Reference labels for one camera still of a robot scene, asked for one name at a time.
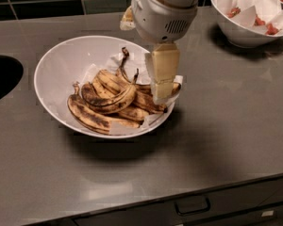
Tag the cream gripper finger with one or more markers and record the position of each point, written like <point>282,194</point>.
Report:
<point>127,22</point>
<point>161,65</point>

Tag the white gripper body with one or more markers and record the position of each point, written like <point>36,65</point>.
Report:
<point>160,21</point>

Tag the curved top spotted banana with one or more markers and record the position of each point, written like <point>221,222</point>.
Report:
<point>103,99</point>

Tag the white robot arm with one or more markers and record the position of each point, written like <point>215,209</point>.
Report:
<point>163,23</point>

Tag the white paper liner in bowl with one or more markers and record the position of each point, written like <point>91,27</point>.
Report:
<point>119,129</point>

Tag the right long-stem banana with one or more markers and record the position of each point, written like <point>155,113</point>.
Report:
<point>124,69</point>

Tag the lower middle spotted banana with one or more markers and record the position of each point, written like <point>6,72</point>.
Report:
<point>132,112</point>

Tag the large white bowl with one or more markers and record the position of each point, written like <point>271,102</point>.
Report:
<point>76,61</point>

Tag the front spotted banana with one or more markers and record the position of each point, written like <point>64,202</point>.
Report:
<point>92,120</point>

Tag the red fruit pieces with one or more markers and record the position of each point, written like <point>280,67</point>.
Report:
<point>249,19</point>

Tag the dark drawer front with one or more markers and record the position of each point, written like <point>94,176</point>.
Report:
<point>229,206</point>

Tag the black drawer handle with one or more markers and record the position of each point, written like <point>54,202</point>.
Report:
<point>192,205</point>

